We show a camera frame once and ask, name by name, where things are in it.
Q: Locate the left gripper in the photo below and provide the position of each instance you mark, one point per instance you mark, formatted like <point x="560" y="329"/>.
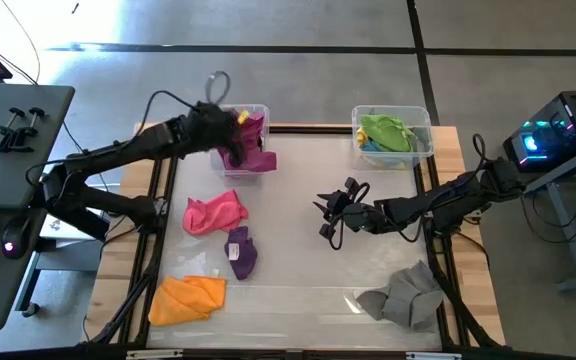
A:
<point x="213" y="127"/>

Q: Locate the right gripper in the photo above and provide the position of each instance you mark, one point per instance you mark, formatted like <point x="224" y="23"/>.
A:
<point x="353" y="212"/>

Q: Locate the magenta towel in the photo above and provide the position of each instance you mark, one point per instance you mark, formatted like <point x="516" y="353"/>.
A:
<point x="258" y="160"/>

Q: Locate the clear plastic bin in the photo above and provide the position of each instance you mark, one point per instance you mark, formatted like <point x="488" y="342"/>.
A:
<point x="263" y="111"/>
<point x="424" y="140"/>

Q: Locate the pink towel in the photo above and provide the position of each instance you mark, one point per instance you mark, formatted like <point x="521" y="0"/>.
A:
<point x="213" y="215"/>

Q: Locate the teal towel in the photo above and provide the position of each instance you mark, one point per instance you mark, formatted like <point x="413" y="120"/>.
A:
<point x="383" y="156"/>

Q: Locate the light green towel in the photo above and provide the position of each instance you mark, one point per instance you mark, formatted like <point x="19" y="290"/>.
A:
<point x="388" y="131"/>

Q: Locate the purple towel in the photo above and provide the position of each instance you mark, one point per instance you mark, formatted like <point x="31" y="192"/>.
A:
<point x="243" y="262"/>

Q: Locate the orange towel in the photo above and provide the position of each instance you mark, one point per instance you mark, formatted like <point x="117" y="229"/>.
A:
<point x="183" y="300"/>

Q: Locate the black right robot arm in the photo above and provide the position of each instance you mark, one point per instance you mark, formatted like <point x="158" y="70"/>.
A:
<point x="418" y="205"/>

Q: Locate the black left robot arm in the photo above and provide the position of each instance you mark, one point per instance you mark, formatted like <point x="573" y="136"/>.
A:
<point x="118" y="149"/>

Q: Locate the yellow towel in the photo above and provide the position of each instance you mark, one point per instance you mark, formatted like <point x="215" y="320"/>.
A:
<point x="361" y="137"/>

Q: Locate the clear plastic table sheet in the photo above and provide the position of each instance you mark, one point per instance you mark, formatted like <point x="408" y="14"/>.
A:
<point x="288" y="310"/>

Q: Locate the grey towel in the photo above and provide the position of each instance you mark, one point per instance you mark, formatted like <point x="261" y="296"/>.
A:
<point x="408" y="300"/>

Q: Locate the white box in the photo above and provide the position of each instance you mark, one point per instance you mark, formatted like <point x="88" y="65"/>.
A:
<point x="63" y="228"/>

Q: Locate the black c-clamp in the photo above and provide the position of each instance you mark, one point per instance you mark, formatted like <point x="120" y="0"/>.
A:
<point x="3" y="145"/>
<point x="25" y="132"/>

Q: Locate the black desk top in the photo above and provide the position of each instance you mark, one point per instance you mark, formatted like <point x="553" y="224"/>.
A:
<point x="18" y="175"/>

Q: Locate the black computer mouse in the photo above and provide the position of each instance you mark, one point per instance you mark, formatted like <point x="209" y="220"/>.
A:
<point x="15" y="235"/>

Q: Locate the black aluminium table frame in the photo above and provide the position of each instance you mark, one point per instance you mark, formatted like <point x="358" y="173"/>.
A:
<point x="313" y="130"/>

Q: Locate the silver metal bracket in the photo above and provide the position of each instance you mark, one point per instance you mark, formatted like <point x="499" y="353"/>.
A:
<point x="433" y="356"/>
<point x="153" y="354"/>

